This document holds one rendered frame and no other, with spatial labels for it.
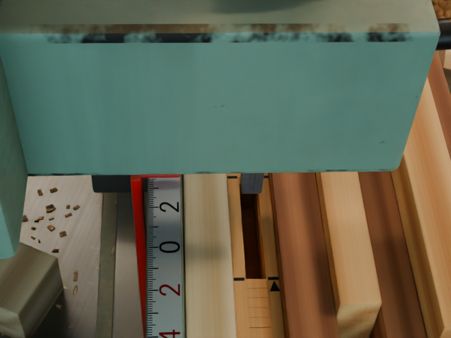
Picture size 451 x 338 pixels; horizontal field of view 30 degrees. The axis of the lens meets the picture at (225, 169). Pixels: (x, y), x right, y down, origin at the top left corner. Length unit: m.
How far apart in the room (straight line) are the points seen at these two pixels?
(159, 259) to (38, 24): 0.12
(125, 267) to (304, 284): 0.18
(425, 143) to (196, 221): 0.10
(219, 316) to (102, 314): 0.18
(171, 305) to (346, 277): 0.07
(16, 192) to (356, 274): 0.14
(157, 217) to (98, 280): 0.17
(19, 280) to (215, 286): 0.17
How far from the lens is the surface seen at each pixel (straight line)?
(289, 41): 0.26
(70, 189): 0.56
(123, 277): 0.50
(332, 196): 0.36
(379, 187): 0.37
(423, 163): 0.36
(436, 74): 0.41
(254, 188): 0.36
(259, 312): 0.34
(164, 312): 0.33
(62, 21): 0.26
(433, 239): 0.34
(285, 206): 0.37
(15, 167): 0.28
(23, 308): 0.48
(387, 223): 0.36
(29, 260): 0.49
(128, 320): 0.49
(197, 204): 0.36
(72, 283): 0.52
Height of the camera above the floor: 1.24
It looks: 51 degrees down
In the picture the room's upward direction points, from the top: 3 degrees clockwise
